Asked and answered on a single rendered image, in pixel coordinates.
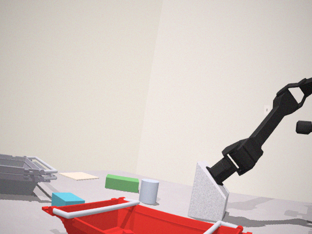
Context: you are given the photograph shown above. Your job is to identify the red plastic tray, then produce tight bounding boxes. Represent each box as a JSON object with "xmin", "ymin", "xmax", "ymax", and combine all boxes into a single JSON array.
[{"xmin": 42, "ymin": 197, "xmax": 252, "ymax": 234}]

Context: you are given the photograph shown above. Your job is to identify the cream flat panel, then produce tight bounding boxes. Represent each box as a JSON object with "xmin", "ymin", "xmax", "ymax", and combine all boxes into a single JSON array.
[{"xmin": 59, "ymin": 172, "xmax": 99, "ymax": 181}]

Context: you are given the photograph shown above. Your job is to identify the green rectangular block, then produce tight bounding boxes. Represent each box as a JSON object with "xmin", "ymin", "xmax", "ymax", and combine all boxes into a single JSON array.
[{"xmin": 105, "ymin": 174, "xmax": 139, "ymax": 193}]

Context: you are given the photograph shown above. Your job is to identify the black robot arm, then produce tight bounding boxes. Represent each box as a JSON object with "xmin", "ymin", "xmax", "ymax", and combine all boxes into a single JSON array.
[{"xmin": 206, "ymin": 78, "xmax": 312, "ymax": 186}]

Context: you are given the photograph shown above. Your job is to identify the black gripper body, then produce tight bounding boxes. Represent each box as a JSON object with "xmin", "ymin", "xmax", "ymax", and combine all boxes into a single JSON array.
[{"xmin": 296, "ymin": 120, "xmax": 312, "ymax": 135}]

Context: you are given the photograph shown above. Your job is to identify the light grey cylinder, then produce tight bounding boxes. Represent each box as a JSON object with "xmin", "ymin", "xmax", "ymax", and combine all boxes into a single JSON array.
[{"xmin": 139, "ymin": 179, "xmax": 159, "ymax": 204}]

